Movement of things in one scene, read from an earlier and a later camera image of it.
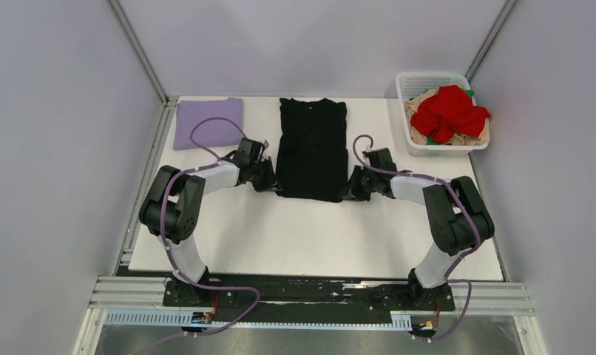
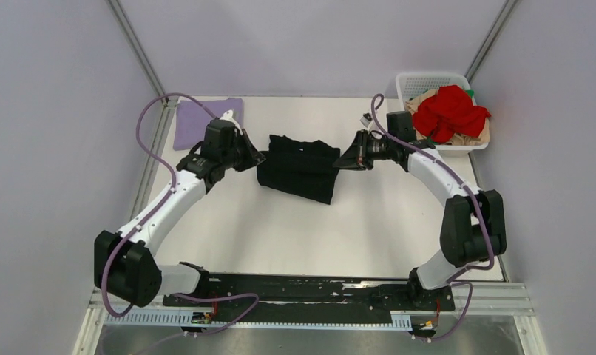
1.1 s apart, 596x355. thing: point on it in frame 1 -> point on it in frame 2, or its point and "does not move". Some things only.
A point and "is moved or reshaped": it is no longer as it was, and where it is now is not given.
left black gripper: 271,183 -> 254,157
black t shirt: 313,160 is moved or reshaped
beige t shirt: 411,106 does not move
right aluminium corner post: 484,50 does not move
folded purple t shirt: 211,133 does not move
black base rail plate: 307,298 does not move
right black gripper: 352,191 -> 356,157
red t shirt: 451,111 does not move
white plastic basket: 409,83 does not move
